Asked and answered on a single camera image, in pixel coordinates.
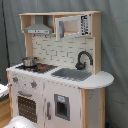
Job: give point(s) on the white toy microwave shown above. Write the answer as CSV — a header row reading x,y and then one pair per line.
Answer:
x,y
73,26

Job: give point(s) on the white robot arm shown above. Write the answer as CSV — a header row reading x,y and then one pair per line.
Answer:
x,y
4,90

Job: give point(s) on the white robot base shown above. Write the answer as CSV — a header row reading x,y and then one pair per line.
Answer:
x,y
19,122

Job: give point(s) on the wooden toy kitchen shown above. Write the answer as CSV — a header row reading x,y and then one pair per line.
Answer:
x,y
64,54

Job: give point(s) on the black toy faucet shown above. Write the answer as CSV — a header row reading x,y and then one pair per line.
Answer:
x,y
81,66

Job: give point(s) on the grey toy sink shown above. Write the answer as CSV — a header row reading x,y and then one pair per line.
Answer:
x,y
72,74

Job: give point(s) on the black toy stovetop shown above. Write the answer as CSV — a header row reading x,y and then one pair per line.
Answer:
x,y
39,68

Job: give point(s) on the right red stove knob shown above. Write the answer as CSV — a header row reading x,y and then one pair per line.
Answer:
x,y
33,84

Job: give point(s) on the red stove knob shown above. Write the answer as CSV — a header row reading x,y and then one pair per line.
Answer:
x,y
33,84
15,79

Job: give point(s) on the silver toy pot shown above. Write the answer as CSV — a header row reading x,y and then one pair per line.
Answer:
x,y
29,61

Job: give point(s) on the white cabinet door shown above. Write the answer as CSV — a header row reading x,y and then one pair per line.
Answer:
x,y
63,106

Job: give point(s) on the grey range hood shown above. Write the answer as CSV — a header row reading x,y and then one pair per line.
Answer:
x,y
39,27

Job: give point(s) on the left red stove knob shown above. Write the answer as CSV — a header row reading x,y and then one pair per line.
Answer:
x,y
15,79

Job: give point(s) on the toy oven door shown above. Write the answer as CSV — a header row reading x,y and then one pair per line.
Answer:
x,y
28,104

